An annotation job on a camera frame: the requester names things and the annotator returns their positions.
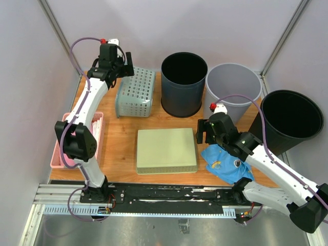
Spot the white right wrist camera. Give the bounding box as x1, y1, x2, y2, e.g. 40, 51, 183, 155
209, 103, 228, 115

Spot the white slotted cable duct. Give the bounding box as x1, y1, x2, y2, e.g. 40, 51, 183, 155
43, 204, 237, 219

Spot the grey plastic bin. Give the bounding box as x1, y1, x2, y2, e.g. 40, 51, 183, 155
203, 63, 262, 124

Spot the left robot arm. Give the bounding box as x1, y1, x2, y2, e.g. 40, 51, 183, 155
54, 39, 134, 203

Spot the aluminium frame rail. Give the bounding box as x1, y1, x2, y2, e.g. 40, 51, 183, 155
33, 184, 84, 205

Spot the teal plastic basket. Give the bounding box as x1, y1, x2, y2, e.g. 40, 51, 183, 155
115, 67, 156, 118

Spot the blue cartoon print cloth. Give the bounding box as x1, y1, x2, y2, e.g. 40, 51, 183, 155
201, 145, 255, 185

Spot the pink cloth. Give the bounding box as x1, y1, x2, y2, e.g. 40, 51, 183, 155
60, 128, 80, 167

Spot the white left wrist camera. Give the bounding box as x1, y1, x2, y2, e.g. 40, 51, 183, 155
107, 38, 119, 46

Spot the black plastic bin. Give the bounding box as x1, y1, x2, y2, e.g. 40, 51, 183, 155
260, 90, 324, 156

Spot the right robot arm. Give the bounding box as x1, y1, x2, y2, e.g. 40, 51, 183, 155
196, 112, 327, 233

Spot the pink plastic basket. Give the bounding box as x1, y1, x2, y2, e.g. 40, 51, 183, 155
50, 111, 106, 170

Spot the dark blue cylindrical bin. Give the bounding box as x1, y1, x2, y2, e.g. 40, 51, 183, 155
161, 52, 208, 118

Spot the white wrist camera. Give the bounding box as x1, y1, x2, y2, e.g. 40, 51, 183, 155
107, 38, 119, 46
209, 103, 228, 115

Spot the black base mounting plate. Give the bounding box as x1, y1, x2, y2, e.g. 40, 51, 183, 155
79, 183, 252, 211

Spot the light green plastic basket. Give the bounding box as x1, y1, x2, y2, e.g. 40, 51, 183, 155
136, 128, 198, 175

